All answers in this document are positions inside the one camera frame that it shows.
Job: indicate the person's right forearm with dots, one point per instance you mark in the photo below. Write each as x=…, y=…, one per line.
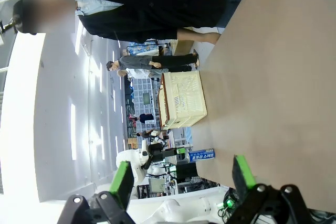
x=194, y=36

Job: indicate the bystander grey shirt black trousers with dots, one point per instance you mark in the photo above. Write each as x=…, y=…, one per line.
x=136, y=62

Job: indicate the seated bystander in grey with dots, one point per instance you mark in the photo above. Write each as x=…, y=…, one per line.
x=147, y=132

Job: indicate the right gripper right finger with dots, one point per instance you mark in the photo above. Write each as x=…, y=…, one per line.
x=242, y=174

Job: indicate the bystander in white shirt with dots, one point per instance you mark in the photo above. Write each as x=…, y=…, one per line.
x=139, y=72

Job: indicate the blue patterned banner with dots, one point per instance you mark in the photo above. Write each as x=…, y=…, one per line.
x=141, y=48

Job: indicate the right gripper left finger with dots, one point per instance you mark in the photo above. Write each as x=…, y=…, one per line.
x=120, y=182

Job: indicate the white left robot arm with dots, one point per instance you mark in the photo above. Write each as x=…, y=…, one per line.
x=128, y=161

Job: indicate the brown carton stack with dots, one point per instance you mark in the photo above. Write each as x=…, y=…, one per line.
x=132, y=143

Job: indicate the person in black cardigan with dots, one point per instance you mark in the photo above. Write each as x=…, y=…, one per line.
x=157, y=6

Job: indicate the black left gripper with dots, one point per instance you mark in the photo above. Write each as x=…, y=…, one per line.
x=168, y=154

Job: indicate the black computer monitor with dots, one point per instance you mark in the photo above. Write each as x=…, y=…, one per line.
x=187, y=171

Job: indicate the tan cardboard box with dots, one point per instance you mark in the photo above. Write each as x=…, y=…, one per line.
x=183, y=47

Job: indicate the blue Pocari Sweat can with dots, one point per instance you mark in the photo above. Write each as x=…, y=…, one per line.
x=202, y=155

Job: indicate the green indicator light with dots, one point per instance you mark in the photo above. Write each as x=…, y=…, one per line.
x=230, y=203

